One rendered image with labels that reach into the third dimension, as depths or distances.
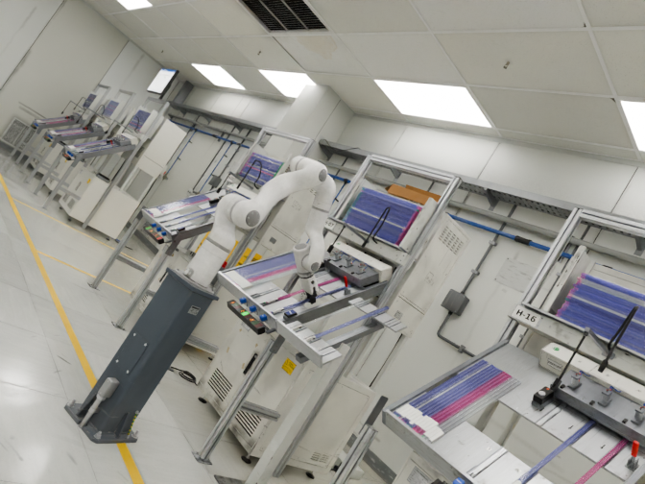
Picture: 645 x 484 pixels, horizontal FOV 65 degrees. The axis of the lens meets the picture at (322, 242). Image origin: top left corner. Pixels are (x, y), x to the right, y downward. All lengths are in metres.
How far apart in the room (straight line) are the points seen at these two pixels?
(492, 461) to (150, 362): 1.33
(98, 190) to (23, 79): 4.26
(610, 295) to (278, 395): 1.62
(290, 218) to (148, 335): 2.13
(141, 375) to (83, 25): 9.16
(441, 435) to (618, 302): 0.87
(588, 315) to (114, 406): 1.91
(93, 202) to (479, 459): 5.84
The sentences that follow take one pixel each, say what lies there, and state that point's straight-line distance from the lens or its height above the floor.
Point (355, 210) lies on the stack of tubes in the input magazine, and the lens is 3.14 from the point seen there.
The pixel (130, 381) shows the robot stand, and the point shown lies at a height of 0.25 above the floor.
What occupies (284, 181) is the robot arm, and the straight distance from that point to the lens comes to 2.27.
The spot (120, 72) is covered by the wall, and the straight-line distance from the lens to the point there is 11.02.
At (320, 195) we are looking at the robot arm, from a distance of 2.44.
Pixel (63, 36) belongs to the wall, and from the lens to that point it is 10.82.
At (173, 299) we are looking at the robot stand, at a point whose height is 0.61.
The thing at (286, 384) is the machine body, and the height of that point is 0.45.
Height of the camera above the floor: 0.98
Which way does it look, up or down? 4 degrees up
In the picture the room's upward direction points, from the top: 33 degrees clockwise
